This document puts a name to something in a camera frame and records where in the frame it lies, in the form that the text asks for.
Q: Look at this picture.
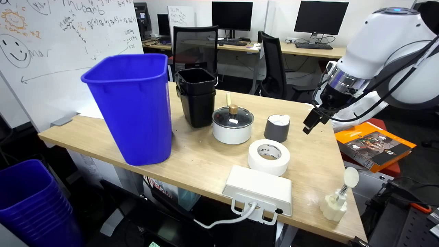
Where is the whiteboard eraser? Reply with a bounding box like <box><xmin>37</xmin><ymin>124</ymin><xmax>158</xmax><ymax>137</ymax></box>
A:
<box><xmin>50</xmin><ymin>113</ymin><xmax>80</xmax><ymax>126</ymax></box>

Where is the orange book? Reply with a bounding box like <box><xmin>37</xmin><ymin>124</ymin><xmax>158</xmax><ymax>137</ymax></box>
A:
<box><xmin>336</xmin><ymin>122</ymin><xmax>416</xmax><ymax>173</ymax></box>

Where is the black computer monitor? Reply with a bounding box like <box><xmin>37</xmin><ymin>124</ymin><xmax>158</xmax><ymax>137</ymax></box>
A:
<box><xmin>212</xmin><ymin>2</ymin><xmax>253</xmax><ymax>39</ymax></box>

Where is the small whiteboard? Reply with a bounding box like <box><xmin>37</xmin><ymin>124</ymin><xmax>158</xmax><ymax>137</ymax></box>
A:
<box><xmin>168</xmin><ymin>6</ymin><xmax>196</xmax><ymax>28</ymax></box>

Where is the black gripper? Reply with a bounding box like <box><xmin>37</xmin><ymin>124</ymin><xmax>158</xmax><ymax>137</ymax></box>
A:
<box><xmin>303</xmin><ymin>85</ymin><xmax>354</xmax><ymax>135</ymax></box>

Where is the stack of blue bins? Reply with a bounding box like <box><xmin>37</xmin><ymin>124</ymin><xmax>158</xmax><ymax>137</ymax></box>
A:
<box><xmin>0</xmin><ymin>159</ymin><xmax>84</xmax><ymax>247</ymax></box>

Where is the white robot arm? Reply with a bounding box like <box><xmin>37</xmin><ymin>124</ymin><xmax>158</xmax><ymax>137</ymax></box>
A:
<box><xmin>303</xmin><ymin>7</ymin><xmax>439</xmax><ymax>133</ymax></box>

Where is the white power box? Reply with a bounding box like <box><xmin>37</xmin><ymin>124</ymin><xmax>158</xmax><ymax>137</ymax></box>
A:
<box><xmin>222</xmin><ymin>166</ymin><xmax>292</xmax><ymax>216</ymax></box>

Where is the white plastic object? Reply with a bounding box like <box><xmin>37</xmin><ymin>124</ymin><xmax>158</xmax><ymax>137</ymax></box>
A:
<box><xmin>268</xmin><ymin>115</ymin><xmax>291</xmax><ymax>126</ymax></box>

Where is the whiteboard with drawings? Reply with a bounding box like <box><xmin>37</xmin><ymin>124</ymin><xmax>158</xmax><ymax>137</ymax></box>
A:
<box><xmin>0</xmin><ymin>0</ymin><xmax>143</xmax><ymax>132</ymax></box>

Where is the black small trash bin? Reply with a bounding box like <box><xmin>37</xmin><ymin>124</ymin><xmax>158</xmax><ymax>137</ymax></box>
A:
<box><xmin>176</xmin><ymin>67</ymin><xmax>216</xmax><ymax>128</ymax></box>

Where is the white cable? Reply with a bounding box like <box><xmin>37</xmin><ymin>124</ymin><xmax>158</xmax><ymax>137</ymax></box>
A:
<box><xmin>192</xmin><ymin>199</ymin><xmax>280</xmax><ymax>231</ymax></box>

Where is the wooden background desk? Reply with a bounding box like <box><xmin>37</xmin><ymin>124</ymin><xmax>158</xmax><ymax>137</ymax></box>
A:
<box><xmin>143</xmin><ymin>40</ymin><xmax>346</xmax><ymax>61</ymax></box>

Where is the large blue recycling bin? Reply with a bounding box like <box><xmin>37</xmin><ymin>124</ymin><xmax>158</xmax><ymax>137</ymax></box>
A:
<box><xmin>81</xmin><ymin>54</ymin><xmax>172</xmax><ymax>166</ymax></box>

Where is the white gaffer tape roll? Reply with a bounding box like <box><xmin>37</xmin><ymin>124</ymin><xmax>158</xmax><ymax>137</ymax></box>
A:
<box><xmin>249</xmin><ymin>139</ymin><xmax>291</xmax><ymax>176</ymax></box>

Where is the grey masking tape roll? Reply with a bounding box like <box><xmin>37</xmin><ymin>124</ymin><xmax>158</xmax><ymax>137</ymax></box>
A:
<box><xmin>264</xmin><ymin>121</ymin><xmax>290</xmax><ymax>143</ymax></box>

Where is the white pot with glass lid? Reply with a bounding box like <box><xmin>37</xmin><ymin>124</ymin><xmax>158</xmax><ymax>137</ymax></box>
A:
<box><xmin>213</xmin><ymin>104</ymin><xmax>254</xmax><ymax>146</ymax></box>

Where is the black mesh office chair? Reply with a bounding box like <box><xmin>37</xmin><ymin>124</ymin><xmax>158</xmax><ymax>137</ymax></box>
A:
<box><xmin>172</xmin><ymin>26</ymin><xmax>218</xmax><ymax>76</ymax></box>

